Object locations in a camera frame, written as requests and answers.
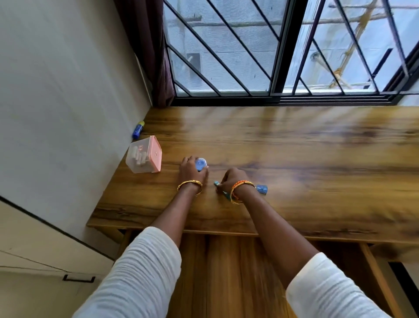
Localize person's left forearm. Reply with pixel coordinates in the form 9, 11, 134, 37
150, 184, 201, 248

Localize person's right forearm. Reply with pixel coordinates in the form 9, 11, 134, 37
236, 186, 319, 289

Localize clear box with pink lid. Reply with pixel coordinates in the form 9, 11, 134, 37
125, 135, 163, 174

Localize black window grille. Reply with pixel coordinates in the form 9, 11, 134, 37
163, 0, 419, 97

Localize person's right hand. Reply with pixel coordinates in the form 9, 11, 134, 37
217, 167, 256, 197

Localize teal pen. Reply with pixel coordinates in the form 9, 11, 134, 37
214, 181, 232, 201

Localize orange and gold bangles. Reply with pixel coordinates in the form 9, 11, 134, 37
229, 180, 256, 205

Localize white left sleeve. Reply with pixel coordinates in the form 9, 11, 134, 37
72, 226, 182, 318

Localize black sliding window frame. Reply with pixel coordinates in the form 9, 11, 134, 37
170, 0, 419, 107

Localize white right sleeve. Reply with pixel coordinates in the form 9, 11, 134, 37
286, 252, 393, 318

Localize person's left hand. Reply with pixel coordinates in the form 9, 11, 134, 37
179, 156, 209, 188

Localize dark maroon curtain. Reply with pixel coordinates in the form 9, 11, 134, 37
113, 0, 176, 109

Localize gold bangle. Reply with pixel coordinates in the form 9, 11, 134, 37
177, 180, 203, 197

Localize black drawer handle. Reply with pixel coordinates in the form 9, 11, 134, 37
62, 274, 96, 284

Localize white sleeve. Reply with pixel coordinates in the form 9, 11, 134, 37
72, 226, 182, 318
286, 252, 393, 318

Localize cream cabinet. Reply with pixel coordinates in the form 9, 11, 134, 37
0, 196, 115, 318

